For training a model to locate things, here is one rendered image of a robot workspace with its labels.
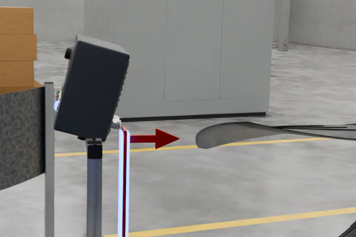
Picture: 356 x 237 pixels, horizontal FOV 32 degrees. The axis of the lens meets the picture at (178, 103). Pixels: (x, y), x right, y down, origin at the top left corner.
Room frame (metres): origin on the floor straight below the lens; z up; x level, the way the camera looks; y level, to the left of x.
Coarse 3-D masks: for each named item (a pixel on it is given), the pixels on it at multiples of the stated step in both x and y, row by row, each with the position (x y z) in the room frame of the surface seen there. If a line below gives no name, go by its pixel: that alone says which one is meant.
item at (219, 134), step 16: (208, 128) 0.67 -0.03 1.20; (224, 128) 0.65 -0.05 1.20; (240, 128) 0.63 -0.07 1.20; (256, 128) 0.61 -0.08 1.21; (272, 128) 0.61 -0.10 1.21; (288, 128) 0.69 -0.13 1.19; (304, 128) 0.70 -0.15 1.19; (320, 128) 0.70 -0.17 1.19; (336, 128) 0.71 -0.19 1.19; (352, 128) 0.72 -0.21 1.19; (208, 144) 0.79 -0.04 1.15
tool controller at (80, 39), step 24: (72, 48) 1.40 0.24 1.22; (96, 48) 1.23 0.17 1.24; (120, 48) 1.36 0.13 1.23; (72, 72) 1.23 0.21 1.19; (96, 72) 1.23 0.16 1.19; (120, 72) 1.24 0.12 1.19; (72, 96) 1.23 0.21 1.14; (96, 96) 1.23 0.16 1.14; (72, 120) 1.23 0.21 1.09; (96, 120) 1.23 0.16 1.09; (120, 120) 1.29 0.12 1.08
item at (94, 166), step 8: (88, 160) 1.18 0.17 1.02; (96, 160) 1.18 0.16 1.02; (88, 168) 1.18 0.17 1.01; (96, 168) 1.18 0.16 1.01; (88, 176) 1.18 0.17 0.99; (96, 176) 1.18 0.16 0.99; (88, 184) 1.18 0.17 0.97; (96, 184) 1.18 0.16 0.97; (88, 192) 1.18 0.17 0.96; (96, 192) 1.18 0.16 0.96; (88, 200) 1.18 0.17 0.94; (96, 200) 1.18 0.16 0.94; (88, 208) 1.18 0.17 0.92; (96, 208) 1.18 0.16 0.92; (88, 216) 1.18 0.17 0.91; (96, 216) 1.18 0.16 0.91; (88, 224) 1.18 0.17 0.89; (96, 224) 1.18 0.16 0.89; (88, 232) 1.18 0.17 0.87; (96, 232) 1.18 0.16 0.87
